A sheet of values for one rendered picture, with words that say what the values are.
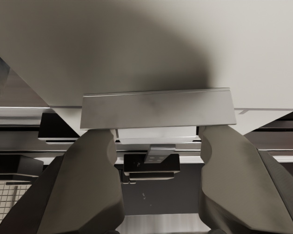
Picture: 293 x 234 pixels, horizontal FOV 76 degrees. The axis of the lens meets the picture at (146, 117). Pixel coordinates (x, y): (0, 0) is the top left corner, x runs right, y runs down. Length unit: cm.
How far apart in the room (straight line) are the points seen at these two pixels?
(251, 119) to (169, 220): 13
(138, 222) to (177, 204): 53
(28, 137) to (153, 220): 38
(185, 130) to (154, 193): 56
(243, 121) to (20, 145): 47
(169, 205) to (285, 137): 42
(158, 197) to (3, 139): 50
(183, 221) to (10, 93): 23
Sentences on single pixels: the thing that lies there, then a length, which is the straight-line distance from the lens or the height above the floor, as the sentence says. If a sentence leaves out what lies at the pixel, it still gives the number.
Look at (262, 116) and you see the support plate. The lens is 18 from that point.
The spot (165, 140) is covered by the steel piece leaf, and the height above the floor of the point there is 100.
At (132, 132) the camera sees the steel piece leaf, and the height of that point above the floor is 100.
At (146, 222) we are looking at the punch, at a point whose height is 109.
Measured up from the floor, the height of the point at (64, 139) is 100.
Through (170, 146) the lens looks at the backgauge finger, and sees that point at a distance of 26.
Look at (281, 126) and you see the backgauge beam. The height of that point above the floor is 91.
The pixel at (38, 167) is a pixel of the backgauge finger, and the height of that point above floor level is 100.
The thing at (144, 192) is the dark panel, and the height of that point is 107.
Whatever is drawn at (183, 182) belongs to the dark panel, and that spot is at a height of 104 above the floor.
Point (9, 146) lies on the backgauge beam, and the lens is 54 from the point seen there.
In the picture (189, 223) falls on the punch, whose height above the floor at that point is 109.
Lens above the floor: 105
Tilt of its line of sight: 21 degrees down
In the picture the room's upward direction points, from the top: 179 degrees clockwise
